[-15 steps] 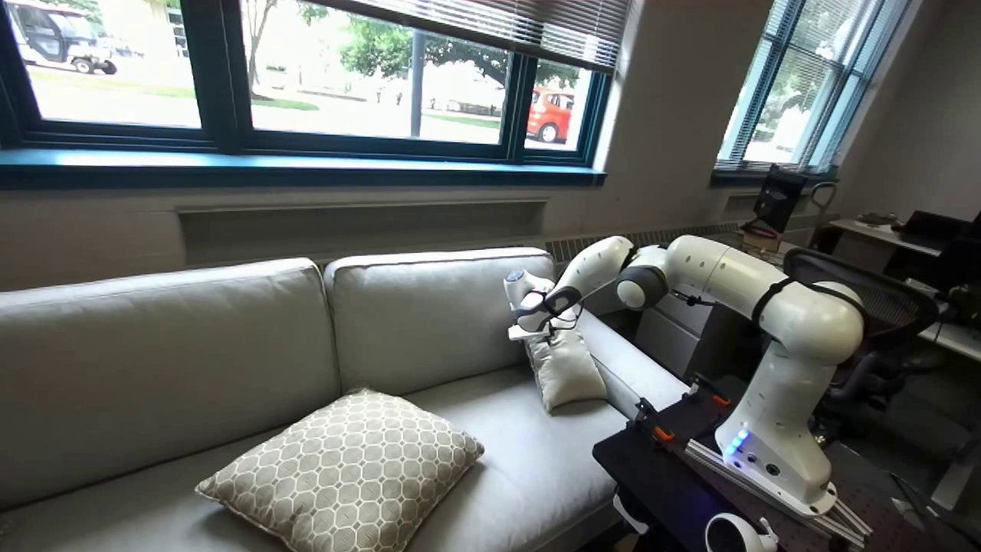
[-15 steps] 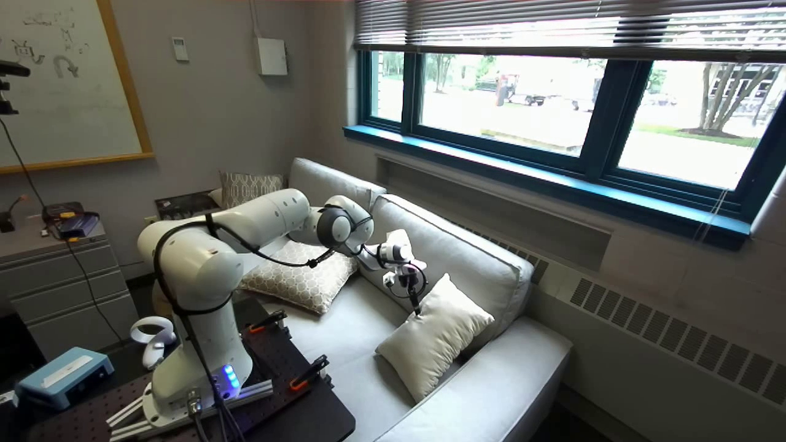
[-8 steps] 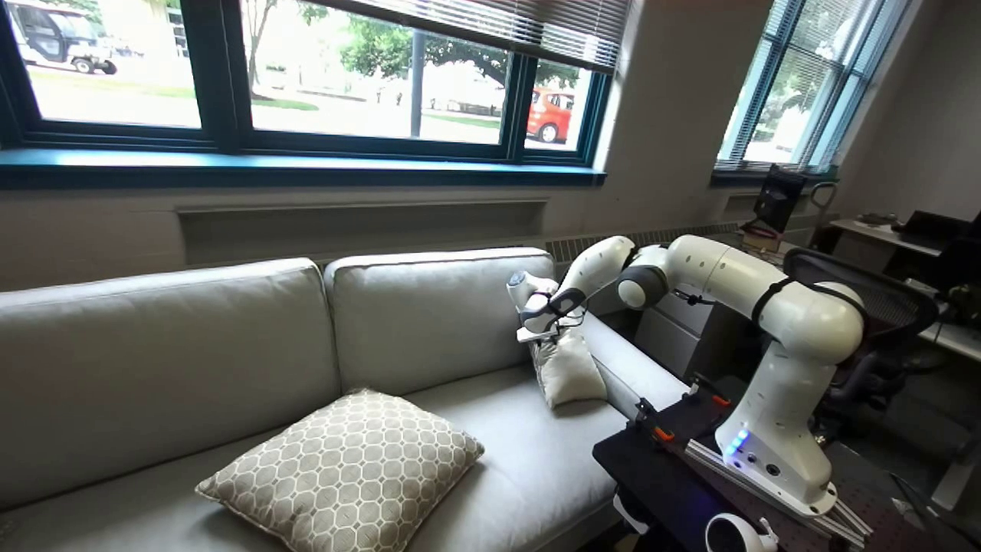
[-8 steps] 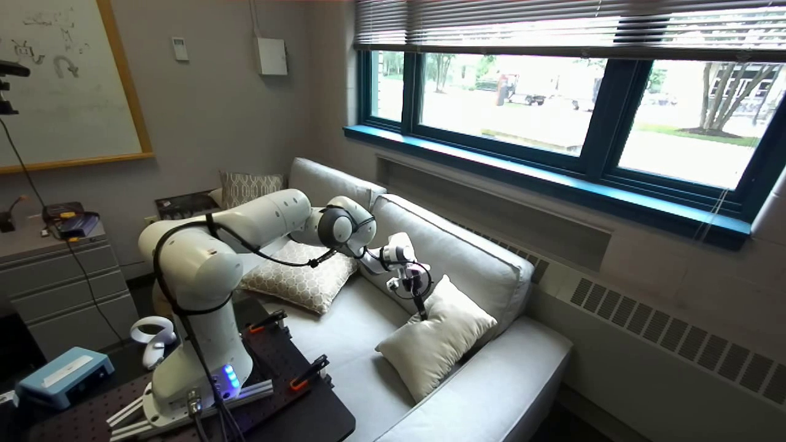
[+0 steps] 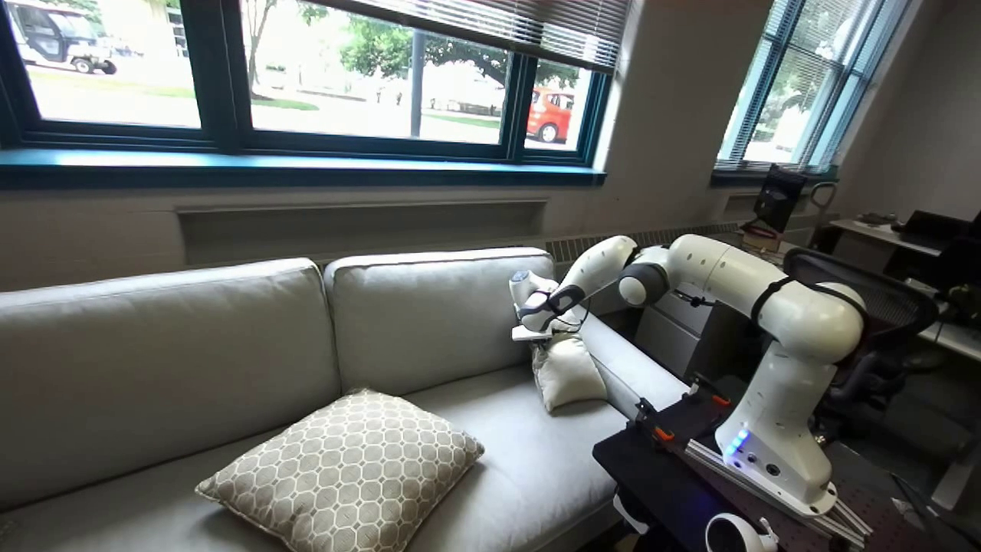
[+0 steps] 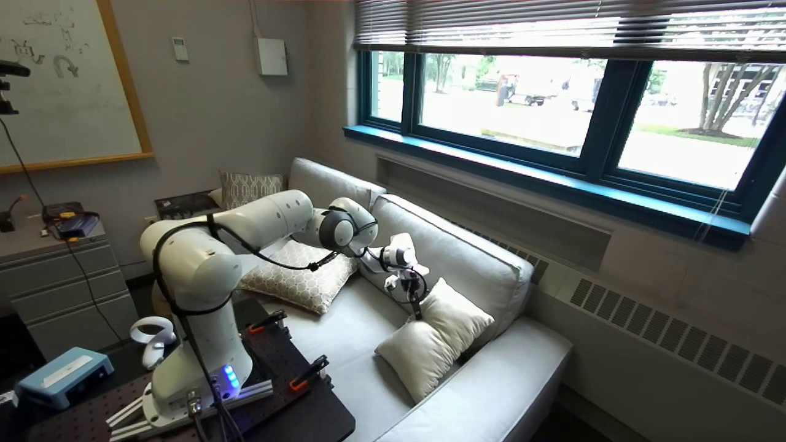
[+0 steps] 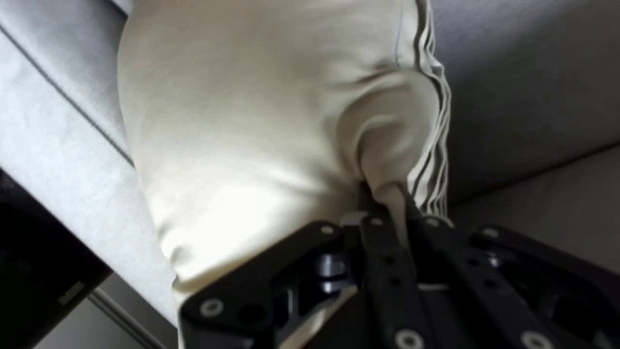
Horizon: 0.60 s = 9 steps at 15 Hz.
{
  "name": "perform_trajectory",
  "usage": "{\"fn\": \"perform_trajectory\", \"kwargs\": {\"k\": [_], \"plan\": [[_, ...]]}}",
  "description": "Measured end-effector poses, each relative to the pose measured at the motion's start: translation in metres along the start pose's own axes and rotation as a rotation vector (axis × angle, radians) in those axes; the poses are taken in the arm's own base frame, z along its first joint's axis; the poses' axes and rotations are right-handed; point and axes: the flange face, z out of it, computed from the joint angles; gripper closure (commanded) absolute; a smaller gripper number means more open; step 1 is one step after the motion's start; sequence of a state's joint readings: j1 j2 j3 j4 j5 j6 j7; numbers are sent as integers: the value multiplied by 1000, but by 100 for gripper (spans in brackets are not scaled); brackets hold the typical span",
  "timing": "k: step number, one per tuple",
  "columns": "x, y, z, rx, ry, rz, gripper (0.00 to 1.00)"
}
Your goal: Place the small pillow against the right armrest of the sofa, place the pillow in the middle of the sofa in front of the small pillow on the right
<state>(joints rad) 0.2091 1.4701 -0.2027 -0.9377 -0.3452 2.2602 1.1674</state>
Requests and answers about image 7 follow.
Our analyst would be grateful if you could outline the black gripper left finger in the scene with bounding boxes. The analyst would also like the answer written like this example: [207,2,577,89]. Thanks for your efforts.
[178,215,443,349]

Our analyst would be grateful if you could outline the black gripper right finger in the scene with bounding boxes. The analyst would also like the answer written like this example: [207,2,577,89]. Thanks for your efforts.
[402,186,620,349]

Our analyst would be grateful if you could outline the small cream pillow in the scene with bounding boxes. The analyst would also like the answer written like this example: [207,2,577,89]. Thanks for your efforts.
[114,0,453,298]

